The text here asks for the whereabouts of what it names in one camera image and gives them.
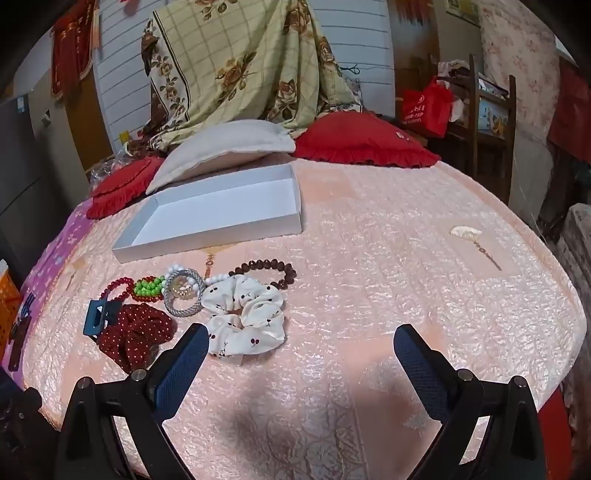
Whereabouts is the blue hair claw clip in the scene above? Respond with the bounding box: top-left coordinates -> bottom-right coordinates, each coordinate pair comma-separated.
82,300 -> 122,337

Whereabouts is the clear plastic bag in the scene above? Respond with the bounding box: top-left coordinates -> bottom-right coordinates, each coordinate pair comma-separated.
88,154 -> 139,185

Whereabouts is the brown wooden door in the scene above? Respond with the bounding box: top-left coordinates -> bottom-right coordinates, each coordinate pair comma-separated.
65,78 -> 114,171

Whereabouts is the green bead bracelet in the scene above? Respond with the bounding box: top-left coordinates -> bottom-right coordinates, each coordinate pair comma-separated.
134,275 -> 167,302

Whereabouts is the pink quilted bedspread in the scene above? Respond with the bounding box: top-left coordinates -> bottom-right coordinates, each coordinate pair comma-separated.
23,157 -> 587,480

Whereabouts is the dark red dotted scrunchie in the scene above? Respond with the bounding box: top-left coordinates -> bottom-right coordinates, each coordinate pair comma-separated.
95,303 -> 178,374

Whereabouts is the orange box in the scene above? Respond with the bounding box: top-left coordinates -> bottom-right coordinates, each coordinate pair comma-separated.
0,261 -> 21,356

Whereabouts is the dark brown flat case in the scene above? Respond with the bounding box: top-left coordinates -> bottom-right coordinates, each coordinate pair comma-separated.
8,293 -> 35,372

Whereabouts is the silver spiral hair tie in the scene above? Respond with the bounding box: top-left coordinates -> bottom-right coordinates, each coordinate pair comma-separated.
164,270 -> 207,318

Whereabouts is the large red ruffled cushion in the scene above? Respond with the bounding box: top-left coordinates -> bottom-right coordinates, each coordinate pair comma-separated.
293,111 -> 441,168

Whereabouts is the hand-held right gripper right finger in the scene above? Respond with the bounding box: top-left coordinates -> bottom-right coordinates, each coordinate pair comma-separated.
393,323 -> 548,480

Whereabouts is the red bead bracelet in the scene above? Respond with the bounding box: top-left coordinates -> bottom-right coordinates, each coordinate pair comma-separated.
102,276 -> 137,303

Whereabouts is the floral checked blanket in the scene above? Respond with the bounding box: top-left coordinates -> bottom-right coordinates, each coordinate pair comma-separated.
141,0 -> 363,148

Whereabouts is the purple flowered blanket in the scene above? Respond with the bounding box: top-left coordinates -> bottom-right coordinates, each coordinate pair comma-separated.
9,200 -> 98,384

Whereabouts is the beige pillow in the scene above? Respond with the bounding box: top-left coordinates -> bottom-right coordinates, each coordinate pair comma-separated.
145,119 -> 296,195

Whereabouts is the framed wall picture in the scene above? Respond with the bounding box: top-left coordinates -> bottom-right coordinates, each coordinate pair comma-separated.
445,0 -> 483,26

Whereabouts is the white shallow cardboard box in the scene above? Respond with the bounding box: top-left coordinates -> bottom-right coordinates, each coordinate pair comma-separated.
112,164 -> 305,264

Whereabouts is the dark brown bead bracelet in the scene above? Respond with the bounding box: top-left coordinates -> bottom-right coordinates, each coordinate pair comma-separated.
228,259 -> 297,291

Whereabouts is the white bead bracelet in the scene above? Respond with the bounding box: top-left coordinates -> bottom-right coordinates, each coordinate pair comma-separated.
167,263 -> 232,284

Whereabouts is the pink floral cover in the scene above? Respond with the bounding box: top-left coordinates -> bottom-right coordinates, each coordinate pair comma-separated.
478,0 -> 561,144

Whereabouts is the white hairpin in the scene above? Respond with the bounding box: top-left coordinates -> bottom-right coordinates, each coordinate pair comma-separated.
450,224 -> 503,271

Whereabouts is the cream cherry-print scrunchie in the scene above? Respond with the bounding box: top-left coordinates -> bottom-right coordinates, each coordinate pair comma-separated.
202,273 -> 287,357

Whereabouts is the small red ruffled cushion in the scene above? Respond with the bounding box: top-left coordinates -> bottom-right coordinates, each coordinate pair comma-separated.
86,156 -> 166,219

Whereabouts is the plain red cloth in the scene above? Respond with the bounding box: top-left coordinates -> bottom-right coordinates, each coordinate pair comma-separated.
547,55 -> 591,153

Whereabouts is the printed carton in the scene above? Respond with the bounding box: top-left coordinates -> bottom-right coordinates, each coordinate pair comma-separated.
478,99 -> 509,134

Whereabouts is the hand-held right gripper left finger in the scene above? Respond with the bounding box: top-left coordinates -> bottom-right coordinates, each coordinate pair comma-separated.
55,323 -> 211,480

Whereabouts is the pile of clothes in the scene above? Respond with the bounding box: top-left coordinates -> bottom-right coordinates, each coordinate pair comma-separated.
436,60 -> 472,93

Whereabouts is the wooden shelf rack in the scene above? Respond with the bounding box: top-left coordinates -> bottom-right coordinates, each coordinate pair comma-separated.
443,53 -> 518,208

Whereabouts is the red hanging cloth with fringe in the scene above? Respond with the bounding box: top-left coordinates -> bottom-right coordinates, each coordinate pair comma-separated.
50,0 -> 100,100

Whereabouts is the red shopping bag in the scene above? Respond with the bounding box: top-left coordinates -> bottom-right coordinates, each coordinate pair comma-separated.
399,76 -> 455,138

